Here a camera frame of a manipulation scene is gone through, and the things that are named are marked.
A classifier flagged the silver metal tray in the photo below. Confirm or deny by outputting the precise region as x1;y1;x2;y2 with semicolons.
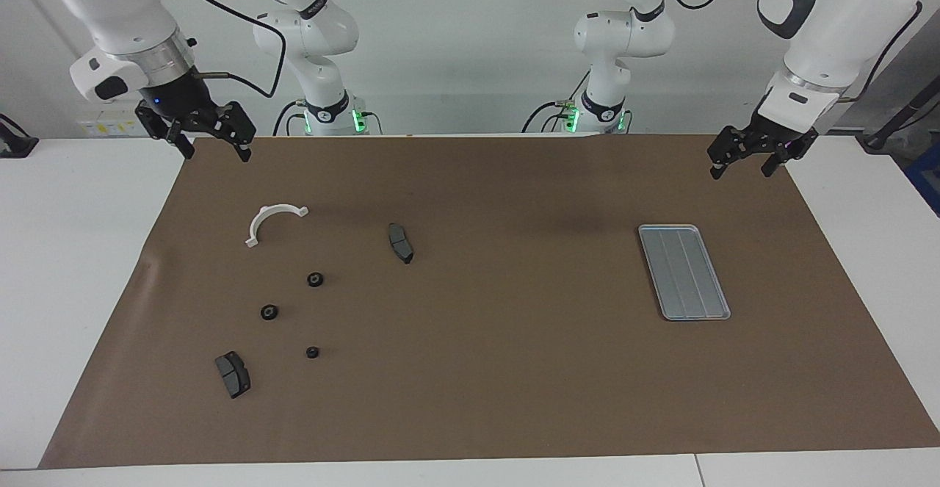
637;224;732;322

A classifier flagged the black stand pole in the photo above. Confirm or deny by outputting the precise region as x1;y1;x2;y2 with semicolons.
863;76;940;151

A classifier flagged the dark grey brake pad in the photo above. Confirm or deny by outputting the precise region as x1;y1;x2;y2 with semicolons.
214;351;252;400
387;223;415;265

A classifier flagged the brown table mat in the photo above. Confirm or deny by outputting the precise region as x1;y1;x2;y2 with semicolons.
38;133;940;469

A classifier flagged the black base cable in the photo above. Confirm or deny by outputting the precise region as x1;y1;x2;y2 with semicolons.
273;100;306;137
521;68;592;134

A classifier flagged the white curved plastic bracket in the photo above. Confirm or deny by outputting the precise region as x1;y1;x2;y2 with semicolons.
245;204;310;248

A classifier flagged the white wall socket box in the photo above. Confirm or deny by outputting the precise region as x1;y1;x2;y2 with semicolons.
77;109;148;137

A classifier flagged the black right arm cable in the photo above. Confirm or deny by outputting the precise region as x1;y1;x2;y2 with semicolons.
195;0;287;100

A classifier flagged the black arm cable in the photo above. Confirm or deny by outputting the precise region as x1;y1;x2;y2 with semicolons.
663;0;924;102
195;0;287;100

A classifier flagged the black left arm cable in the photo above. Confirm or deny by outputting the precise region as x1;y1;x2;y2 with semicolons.
663;0;924;102

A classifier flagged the black clamp mount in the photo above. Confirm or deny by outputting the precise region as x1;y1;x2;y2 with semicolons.
0;114;39;159

